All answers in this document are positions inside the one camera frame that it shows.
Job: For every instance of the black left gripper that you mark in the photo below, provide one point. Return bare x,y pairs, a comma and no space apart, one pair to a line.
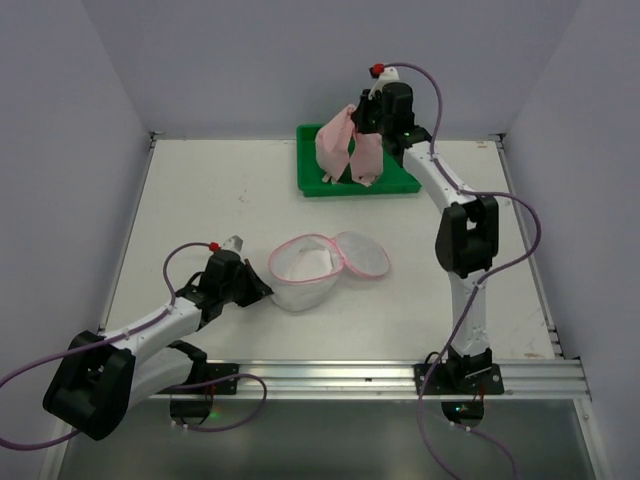
245,285

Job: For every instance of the aluminium front mounting rail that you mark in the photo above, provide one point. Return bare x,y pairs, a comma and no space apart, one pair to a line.
401,380

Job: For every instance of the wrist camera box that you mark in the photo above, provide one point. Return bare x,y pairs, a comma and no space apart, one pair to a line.
382,75
234,244

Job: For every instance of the aluminium table edge frame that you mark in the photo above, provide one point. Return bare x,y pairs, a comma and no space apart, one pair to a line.
100,377

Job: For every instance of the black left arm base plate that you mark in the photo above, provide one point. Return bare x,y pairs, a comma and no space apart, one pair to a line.
212,378

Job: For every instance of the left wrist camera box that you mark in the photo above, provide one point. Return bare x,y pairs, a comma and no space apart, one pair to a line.
234,244

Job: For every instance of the green plastic tray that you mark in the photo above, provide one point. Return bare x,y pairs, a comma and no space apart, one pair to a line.
393,181

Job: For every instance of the white mesh laundry bag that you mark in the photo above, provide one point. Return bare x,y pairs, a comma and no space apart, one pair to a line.
304,270

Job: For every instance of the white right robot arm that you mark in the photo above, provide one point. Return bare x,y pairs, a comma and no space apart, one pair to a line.
466,243

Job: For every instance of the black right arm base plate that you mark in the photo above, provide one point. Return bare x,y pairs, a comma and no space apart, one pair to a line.
459,375

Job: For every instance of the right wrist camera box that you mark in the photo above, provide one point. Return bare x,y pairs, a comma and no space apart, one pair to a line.
382,75

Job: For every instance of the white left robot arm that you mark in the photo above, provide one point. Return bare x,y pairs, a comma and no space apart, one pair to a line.
101,377

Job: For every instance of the pink bra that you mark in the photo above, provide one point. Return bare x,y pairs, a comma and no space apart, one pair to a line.
339,146

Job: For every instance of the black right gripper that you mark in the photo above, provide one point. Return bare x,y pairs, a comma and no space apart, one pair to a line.
364,115

